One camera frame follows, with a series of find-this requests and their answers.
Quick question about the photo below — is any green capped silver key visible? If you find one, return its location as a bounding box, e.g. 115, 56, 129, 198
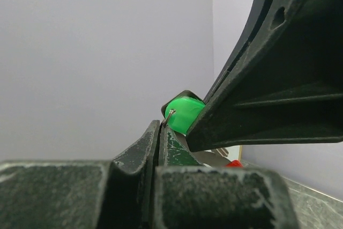
161, 90, 205, 135

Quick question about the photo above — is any red handled metal keyring holder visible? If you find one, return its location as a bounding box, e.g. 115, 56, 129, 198
175, 132, 243, 167

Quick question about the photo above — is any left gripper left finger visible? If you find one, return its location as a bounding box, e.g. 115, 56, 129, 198
1, 120, 160, 228

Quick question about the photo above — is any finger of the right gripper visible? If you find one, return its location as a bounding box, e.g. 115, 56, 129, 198
186, 0, 342, 152
205, 0, 273, 100

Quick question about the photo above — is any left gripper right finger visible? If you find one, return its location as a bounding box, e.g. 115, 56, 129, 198
154, 127, 299, 228

